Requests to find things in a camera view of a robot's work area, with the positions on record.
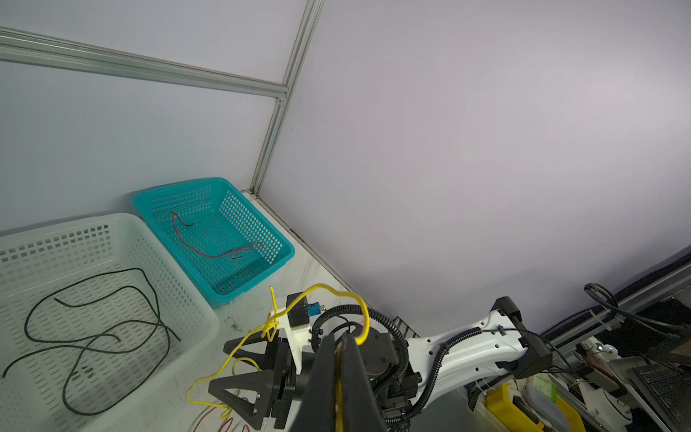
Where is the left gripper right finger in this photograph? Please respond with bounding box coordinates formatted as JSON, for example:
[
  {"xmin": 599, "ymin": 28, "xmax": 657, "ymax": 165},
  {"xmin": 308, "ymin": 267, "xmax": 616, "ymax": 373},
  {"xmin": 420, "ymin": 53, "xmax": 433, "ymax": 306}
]
[{"xmin": 341, "ymin": 335, "xmax": 386, "ymax": 432}]

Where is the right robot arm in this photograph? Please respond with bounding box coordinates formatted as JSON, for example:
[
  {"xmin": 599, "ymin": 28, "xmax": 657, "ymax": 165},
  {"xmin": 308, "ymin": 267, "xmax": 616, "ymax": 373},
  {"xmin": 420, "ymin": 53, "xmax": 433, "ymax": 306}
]
[{"xmin": 208, "ymin": 295, "xmax": 552, "ymax": 431}]

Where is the teal plastic basket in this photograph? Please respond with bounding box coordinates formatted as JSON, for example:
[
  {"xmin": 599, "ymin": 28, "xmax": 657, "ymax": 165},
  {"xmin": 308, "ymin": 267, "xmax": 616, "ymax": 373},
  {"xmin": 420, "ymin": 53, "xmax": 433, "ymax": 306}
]
[{"xmin": 131, "ymin": 177, "xmax": 295, "ymax": 309}]

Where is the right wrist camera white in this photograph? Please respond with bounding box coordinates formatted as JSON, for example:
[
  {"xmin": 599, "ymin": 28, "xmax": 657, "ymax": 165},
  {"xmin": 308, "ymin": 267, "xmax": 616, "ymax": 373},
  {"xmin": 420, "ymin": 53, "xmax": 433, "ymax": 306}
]
[{"xmin": 278, "ymin": 297, "xmax": 326, "ymax": 362}]

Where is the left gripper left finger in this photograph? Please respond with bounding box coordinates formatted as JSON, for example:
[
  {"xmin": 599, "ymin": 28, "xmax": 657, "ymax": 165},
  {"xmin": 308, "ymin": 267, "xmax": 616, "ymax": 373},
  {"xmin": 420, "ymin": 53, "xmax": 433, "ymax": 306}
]
[{"xmin": 291, "ymin": 337, "xmax": 337, "ymax": 432}]

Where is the middle white plastic basket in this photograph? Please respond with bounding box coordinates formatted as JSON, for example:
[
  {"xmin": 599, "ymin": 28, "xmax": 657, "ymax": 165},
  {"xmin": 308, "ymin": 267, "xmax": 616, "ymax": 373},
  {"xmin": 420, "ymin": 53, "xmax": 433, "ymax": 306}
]
[{"xmin": 1, "ymin": 213, "xmax": 220, "ymax": 431}]

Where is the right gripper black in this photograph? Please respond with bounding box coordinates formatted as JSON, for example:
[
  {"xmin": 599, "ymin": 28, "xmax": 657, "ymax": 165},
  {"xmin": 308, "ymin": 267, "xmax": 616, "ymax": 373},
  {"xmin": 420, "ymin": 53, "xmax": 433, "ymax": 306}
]
[{"xmin": 208, "ymin": 336, "xmax": 316, "ymax": 429}]

